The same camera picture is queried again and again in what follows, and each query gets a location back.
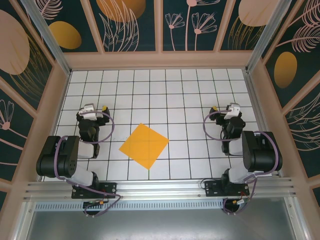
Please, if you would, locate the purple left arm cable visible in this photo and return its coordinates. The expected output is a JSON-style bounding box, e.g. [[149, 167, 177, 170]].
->
[[54, 111, 123, 218]]

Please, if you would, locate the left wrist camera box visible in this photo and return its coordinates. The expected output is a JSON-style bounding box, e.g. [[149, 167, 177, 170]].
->
[[78, 104, 98, 120]]

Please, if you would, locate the aluminium table rail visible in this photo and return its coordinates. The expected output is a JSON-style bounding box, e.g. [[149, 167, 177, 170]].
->
[[23, 176, 300, 201]]

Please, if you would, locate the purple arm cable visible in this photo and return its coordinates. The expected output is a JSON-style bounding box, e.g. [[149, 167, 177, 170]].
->
[[54, 111, 123, 218], [203, 110, 280, 216]]

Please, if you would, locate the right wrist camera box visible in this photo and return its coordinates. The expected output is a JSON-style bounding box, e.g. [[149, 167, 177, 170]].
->
[[223, 102, 242, 121]]

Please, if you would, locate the orange square paper sheet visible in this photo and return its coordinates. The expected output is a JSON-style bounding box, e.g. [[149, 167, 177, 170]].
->
[[118, 122, 170, 171]]

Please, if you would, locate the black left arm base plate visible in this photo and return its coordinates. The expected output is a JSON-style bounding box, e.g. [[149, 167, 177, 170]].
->
[[71, 181, 118, 200]]

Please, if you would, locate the aluminium side rail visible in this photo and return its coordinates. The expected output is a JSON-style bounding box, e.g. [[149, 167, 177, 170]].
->
[[243, 69, 285, 177]]

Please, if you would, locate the aluminium frame post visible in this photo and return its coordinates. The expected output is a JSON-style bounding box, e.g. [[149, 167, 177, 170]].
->
[[244, 0, 293, 73], [21, 0, 72, 76]]

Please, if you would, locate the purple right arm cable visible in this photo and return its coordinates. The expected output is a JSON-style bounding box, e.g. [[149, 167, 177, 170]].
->
[[203, 110, 280, 216]]

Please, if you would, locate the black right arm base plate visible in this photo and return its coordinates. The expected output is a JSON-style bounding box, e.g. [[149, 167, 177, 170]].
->
[[204, 180, 251, 198]]

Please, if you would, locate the slotted grey cable duct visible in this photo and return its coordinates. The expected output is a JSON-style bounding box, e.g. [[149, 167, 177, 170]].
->
[[34, 201, 226, 211]]

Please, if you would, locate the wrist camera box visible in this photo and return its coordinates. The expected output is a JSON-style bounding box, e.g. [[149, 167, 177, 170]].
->
[[78, 104, 98, 120], [223, 102, 242, 121]]

